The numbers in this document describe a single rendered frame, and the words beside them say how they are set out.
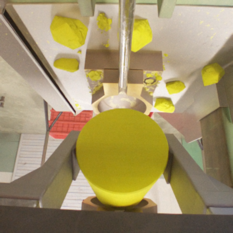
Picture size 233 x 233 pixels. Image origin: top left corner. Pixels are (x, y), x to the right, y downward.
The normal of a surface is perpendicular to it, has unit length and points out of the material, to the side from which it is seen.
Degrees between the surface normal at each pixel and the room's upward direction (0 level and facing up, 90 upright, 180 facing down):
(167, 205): 90
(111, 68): 90
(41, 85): 0
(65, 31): 20
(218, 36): 0
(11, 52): 0
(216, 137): 90
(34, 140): 90
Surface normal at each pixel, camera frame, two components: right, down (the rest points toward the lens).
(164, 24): -0.04, 0.95
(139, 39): 0.41, 0.80
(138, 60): -0.01, -0.32
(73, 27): 0.75, -0.11
